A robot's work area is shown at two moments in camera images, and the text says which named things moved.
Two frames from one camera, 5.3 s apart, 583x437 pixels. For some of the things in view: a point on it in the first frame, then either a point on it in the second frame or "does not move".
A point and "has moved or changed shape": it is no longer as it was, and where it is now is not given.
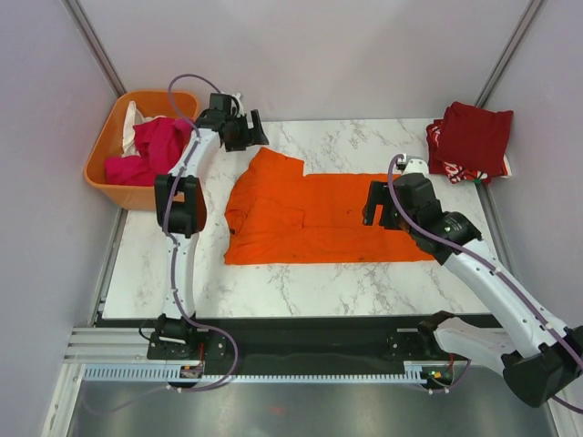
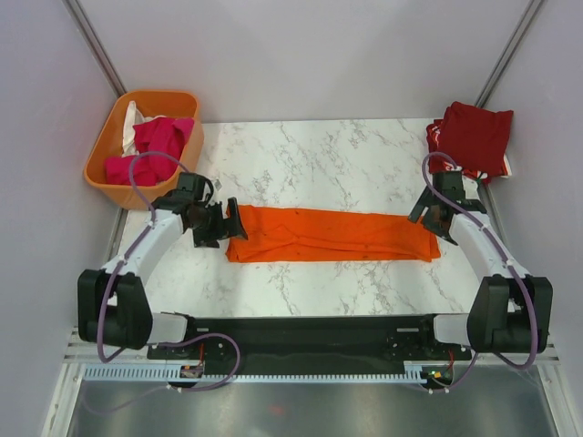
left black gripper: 253,137 → 224,228
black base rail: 324,340 does not move
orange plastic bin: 107,142 does not move
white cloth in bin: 133,117 does not move
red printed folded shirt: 454,173 does not move
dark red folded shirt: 475,137 does not move
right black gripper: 377,196 → 426,199
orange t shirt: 278,214 has moved or changed shape
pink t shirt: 160,143 does not move
